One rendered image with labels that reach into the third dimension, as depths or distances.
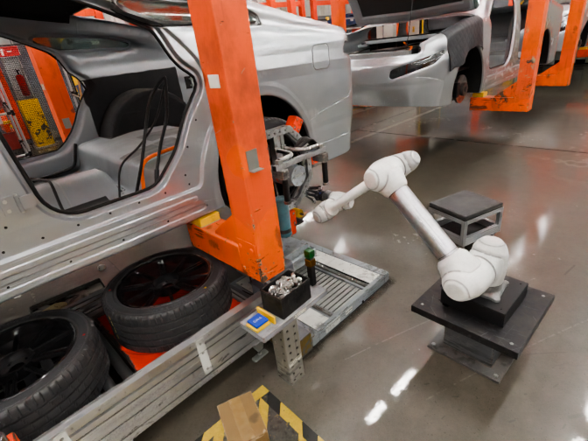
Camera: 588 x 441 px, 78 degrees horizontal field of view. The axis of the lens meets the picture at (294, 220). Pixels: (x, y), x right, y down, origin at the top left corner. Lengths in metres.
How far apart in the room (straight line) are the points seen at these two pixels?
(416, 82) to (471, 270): 2.99
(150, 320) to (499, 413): 1.63
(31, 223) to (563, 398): 2.45
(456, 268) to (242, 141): 1.06
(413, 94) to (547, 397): 3.23
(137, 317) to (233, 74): 1.17
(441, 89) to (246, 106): 3.24
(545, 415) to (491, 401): 0.21
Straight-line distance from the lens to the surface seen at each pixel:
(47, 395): 1.81
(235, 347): 2.03
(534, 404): 2.13
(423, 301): 2.05
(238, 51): 1.56
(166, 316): 1.88
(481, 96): 5.45
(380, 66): 4.51
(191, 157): 2.07
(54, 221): 1.89
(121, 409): 1.84
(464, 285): 1.71
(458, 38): 4.63
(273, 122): 2.34
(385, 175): 1.75
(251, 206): 1.65
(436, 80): 4.48
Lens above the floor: 1.57
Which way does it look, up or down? 26 degrees down
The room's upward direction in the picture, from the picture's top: 7 degrees counter-clockwise
